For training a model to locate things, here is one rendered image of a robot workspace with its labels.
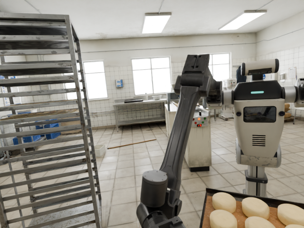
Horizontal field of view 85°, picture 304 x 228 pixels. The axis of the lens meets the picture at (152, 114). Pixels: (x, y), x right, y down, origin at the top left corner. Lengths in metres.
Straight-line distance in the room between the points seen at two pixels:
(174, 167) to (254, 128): 0.66
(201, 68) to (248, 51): 7.01
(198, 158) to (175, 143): 2.13
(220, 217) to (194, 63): 0.45
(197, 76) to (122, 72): 5.50
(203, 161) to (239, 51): 5.44
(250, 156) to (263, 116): 0.23
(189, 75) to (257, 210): 0.40
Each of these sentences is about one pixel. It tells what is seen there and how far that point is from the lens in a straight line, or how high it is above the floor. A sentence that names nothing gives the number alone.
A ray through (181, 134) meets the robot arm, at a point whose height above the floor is 1.15.
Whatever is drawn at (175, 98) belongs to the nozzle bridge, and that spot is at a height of 1.06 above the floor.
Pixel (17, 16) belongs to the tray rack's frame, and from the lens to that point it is 1.47.
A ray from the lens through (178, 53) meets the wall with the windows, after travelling 6.36.
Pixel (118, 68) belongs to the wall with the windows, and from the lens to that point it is 6.04.
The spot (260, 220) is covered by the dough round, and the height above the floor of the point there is 1.03.
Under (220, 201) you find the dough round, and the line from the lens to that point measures 0.45.
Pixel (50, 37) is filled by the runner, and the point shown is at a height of 1.68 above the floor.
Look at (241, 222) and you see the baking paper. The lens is 0.44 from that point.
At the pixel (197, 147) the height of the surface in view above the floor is 0.38.
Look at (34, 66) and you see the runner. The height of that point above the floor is 1.50.
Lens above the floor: 1.29
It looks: 9 degrees down
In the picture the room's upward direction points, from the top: 5 degrees counter-clockwise
